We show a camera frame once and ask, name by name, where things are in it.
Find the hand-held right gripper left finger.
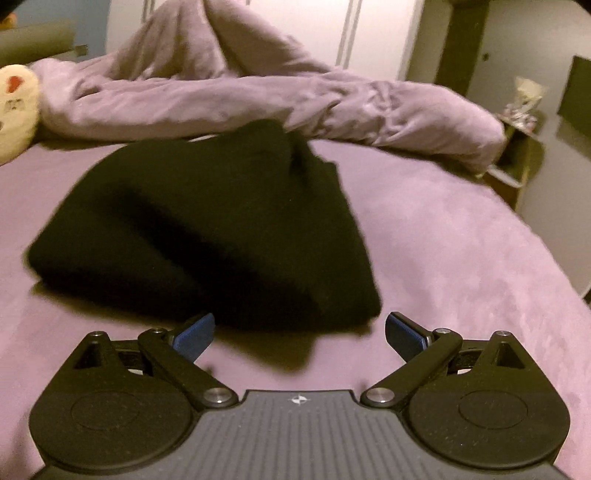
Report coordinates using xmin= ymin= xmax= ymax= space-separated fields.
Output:
xmin=74 ymin=313 xmax=238 ymax=410

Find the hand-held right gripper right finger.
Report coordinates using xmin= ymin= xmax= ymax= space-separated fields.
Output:
xmin=360 ymin=311 xmax=529 ymax=409

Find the black sweater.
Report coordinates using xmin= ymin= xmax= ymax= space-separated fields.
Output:
xmin=25 ymin=119 xmax=384 ymax=334

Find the yellow side table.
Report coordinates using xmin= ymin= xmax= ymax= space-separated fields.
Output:
xmin=484 ymin=114 xmax=546 ymax=214

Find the purple duvet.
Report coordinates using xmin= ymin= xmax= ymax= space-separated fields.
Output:
xmin=31 ymin=0 xmax=507 ymax=175

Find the wrapped bouquet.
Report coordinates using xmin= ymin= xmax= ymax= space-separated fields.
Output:
xmin=502 ymin=75 xmax=551 ymax=134

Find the yellow cat face pillow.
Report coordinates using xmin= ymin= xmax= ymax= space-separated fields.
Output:
xmin=0 ymin=63 xmax=42 ymax=166

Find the dark pillar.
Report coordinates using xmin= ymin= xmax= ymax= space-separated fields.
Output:
xmin=435 ymin=0 xmax=491 ymax=99

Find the white wardrobe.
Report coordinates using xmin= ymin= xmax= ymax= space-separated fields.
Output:
xmin=105 ymin=0 xmax=432 ymax=85

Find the grey upholstered headboard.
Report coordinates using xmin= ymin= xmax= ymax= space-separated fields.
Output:
xmin=0 ymin=18 xmax=89 ymax=69

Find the dark wall panel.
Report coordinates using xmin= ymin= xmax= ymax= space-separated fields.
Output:
xmin=555 ymin=54 xmax=591 ymax=132

